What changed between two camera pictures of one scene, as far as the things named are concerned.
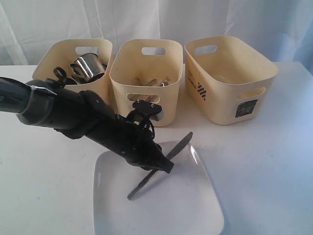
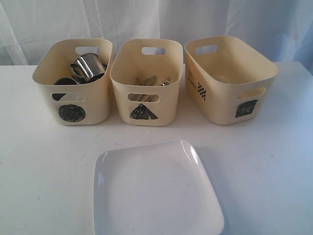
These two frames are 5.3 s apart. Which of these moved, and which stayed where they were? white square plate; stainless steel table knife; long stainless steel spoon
Moved: stainless steel table knife
Stayed: white square plate; long stainless steel spoon
